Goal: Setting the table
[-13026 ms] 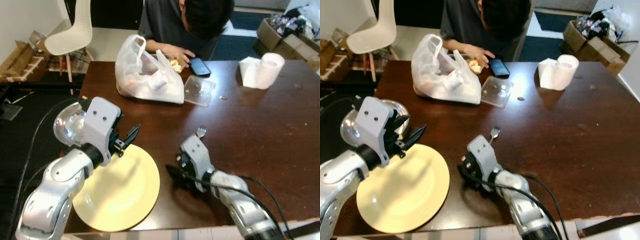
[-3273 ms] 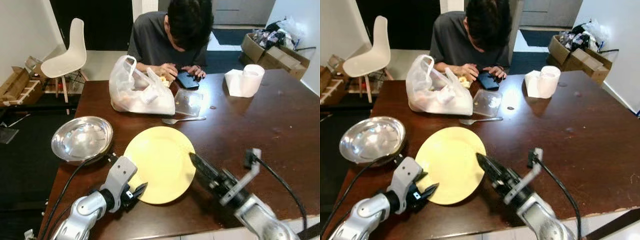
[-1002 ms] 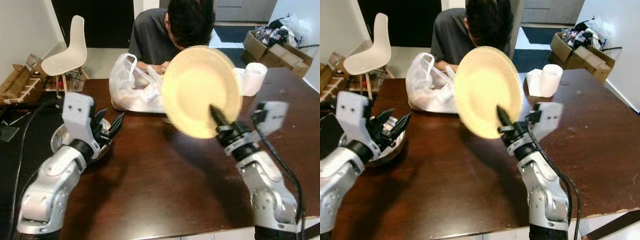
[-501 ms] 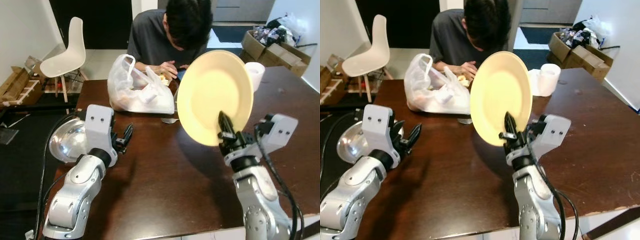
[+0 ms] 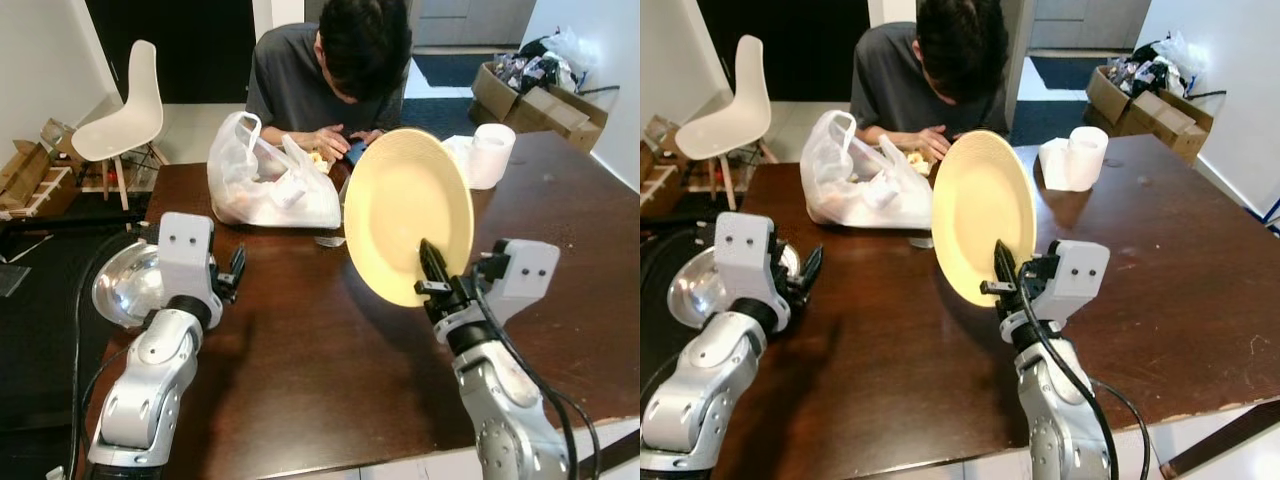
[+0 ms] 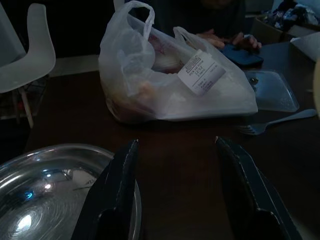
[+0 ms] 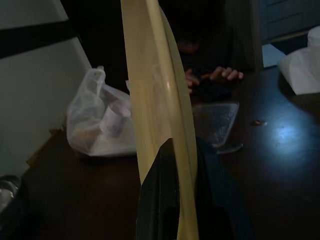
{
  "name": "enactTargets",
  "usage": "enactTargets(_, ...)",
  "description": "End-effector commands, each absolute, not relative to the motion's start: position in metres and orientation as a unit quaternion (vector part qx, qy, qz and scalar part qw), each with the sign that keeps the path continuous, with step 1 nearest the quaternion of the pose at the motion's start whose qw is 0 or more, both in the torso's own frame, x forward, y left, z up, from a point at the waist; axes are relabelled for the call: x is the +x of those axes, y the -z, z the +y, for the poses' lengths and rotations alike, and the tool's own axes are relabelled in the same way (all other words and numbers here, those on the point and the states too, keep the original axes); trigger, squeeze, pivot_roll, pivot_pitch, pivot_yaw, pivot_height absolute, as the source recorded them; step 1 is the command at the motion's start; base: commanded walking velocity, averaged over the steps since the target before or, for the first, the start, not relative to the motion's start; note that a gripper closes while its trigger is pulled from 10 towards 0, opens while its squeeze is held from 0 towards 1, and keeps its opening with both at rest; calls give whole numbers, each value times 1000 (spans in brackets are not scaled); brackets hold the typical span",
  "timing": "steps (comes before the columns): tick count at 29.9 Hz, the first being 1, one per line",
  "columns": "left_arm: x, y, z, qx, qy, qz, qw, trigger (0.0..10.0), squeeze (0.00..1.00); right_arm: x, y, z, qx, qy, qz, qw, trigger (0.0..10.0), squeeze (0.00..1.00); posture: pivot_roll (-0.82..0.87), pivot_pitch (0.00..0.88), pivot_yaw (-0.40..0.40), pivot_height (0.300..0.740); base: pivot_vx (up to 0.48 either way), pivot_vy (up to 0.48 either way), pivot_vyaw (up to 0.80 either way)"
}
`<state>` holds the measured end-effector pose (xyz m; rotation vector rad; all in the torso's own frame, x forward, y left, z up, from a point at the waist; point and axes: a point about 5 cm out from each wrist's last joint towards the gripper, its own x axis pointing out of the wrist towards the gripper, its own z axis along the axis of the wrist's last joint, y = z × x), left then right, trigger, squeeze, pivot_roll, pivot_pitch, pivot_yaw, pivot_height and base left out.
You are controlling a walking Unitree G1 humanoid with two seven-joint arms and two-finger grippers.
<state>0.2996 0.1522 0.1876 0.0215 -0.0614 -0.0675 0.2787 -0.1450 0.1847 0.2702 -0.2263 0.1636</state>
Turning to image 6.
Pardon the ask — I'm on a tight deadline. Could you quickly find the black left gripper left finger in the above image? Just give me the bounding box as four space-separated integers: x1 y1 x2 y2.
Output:
71 138 141 240

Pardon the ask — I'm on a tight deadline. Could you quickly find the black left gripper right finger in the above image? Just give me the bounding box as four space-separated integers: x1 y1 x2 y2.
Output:
215 136 305 240

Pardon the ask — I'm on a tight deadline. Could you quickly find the person's left hand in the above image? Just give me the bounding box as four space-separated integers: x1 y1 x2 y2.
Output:
233 32 263 49

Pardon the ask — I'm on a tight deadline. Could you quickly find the person's right hand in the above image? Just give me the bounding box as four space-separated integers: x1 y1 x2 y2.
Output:
196 28 226 48

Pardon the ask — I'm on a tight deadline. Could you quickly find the stainless steel bowl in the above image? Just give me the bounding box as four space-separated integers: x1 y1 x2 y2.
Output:
0 143 143 240

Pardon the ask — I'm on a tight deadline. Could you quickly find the dark wooden dining table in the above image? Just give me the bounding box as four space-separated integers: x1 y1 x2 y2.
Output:
24 41 320 240

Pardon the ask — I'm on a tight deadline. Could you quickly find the silver metal fork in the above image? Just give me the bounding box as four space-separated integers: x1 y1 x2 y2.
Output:
239 108 318 136

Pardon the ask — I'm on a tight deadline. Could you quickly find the clear plastic container lid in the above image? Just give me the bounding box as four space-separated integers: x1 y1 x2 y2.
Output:
243 70 300 113

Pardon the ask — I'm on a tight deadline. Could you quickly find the white plastic carrier bag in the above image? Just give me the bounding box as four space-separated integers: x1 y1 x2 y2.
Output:
98 0 259 124

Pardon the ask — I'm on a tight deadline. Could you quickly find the white paper receipt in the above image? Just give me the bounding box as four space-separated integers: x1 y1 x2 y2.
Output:
177 49 227 97

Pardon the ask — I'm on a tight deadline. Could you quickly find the dark blue smartphone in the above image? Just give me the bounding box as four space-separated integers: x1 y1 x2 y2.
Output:
219 43 265 67

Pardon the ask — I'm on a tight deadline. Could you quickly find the white plastic chair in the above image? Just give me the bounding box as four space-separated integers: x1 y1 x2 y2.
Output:
0 3 56 128

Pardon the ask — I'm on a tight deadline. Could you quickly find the cardboard box with clutter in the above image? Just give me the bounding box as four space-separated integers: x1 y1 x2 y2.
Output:
251 4 320 44

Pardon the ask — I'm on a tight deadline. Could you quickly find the person in grey shirt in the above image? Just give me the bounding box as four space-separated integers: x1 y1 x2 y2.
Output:
152 0 263 50

